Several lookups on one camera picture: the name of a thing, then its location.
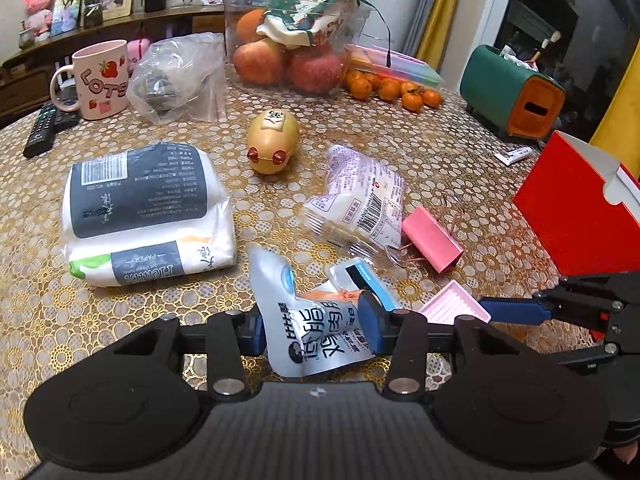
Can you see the wooden television cabinet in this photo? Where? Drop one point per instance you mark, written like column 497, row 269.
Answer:
column 30, row 80

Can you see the white and blue snack packet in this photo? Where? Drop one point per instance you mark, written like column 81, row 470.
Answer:
column 310, row 330

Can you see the gold patterned desktop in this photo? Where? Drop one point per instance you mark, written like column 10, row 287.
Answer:
column 320, row 120

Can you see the clear plastic bag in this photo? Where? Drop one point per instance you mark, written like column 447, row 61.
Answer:
column 175, row 80

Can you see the pink binder clip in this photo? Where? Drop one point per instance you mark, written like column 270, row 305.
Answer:
column 432, row 240

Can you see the pink pig plush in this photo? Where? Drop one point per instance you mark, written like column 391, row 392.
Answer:
column 39, row 10

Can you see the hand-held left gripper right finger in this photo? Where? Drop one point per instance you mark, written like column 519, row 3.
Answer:
column 372, row 325

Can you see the small white tube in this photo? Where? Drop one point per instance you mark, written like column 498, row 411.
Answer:
column 515, row 156

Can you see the white purple-print snack packet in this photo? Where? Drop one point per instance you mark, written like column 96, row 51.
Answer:
column 360, row 200

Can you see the pink ribbed tray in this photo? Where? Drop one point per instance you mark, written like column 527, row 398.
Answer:
column 452, row 302

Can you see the colourful picture card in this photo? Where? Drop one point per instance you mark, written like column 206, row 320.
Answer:
column 65, row 12

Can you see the small grey jar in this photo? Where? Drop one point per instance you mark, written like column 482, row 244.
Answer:
column 26, row 39

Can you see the pile of tangerines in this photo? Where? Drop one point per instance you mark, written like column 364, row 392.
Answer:
column 390, row 90

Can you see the pastel striped flat box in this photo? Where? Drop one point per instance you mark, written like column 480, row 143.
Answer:
column 410, row 67

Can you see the grey curtain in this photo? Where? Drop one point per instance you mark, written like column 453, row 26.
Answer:
column 422, row 5

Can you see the yellow curtain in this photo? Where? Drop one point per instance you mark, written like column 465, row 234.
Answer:
column 442, row 5

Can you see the red cardboard box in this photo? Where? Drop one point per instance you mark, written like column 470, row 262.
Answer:
column 565, row 210

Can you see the golden pig toy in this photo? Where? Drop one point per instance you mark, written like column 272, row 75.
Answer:
column 272, row 140

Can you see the clear plastic fruit container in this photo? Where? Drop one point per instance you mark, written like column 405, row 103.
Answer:
column 235, row 2

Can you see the paint brush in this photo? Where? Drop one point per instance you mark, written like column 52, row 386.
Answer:
column 545, row 45

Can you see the orange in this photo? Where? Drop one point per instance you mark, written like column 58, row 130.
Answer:
column 250, row 25

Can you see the black remote control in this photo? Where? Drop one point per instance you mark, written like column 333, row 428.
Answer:
column 65, row 110
column 41, row 130

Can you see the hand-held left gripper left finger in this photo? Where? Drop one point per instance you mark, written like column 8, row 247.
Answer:
column 252, row 332

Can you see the pink strawberry mug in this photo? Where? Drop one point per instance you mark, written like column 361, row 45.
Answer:
column 100, row 80

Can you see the grey label tissue pack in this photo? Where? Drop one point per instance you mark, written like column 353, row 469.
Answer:
column 140, row 190

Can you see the green mark tissue pack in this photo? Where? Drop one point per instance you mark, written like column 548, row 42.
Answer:
column 150, row 267

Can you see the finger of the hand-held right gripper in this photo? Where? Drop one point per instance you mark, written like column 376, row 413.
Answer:
column 515, row 310

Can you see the green orange tissue box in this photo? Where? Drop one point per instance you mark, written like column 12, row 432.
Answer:
column 495, row 90

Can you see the green white snack bag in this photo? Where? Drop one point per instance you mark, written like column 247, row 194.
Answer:
column 310, row 5

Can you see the red apple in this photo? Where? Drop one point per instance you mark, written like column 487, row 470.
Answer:
column 317, row 70
column 260, row 62

